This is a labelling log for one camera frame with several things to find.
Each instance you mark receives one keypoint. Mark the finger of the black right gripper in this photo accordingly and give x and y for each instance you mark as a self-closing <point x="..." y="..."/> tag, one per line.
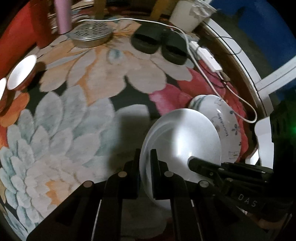
<point x="204" y="168"/>

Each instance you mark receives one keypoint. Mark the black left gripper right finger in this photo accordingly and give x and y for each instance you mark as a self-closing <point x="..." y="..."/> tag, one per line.
<point x="167" y="185"/>

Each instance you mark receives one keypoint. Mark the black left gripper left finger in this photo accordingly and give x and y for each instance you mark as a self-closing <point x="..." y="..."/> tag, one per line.
<point x="120" y="186"/>

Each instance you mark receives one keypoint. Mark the plain white plate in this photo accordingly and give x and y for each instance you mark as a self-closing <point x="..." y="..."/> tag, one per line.
<point x="178" y="136"/>

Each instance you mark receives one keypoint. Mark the white plate with blue flowers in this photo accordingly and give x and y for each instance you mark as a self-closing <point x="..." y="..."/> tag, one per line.
<point x="224" y="121"/>

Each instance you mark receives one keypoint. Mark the white power strip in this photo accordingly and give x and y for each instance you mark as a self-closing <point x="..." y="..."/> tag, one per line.
<point x="205" y="56"/>

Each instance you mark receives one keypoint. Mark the red bowl white inside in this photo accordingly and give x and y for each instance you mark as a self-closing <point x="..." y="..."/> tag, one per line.
<point x="4" y="94"/>
<point x="23" y="73"/>

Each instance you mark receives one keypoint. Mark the round perforated metal tin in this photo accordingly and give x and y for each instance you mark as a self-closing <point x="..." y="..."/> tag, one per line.
<point x="90" y="34"/>

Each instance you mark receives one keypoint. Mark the white trash bin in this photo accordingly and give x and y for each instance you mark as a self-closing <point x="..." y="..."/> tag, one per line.
<point x="187" y="15"/>

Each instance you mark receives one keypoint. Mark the wooden chair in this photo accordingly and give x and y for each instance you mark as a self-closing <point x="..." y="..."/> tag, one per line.
<point x="150" y="10"/>

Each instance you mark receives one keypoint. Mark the pink tumbler bottle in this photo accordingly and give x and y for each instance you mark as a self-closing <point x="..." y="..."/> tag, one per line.
<point x="63" y="15"/>

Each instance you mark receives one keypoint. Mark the red cylindrical cup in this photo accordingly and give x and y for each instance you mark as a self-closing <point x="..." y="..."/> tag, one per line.
<point x="39" y="10"/>

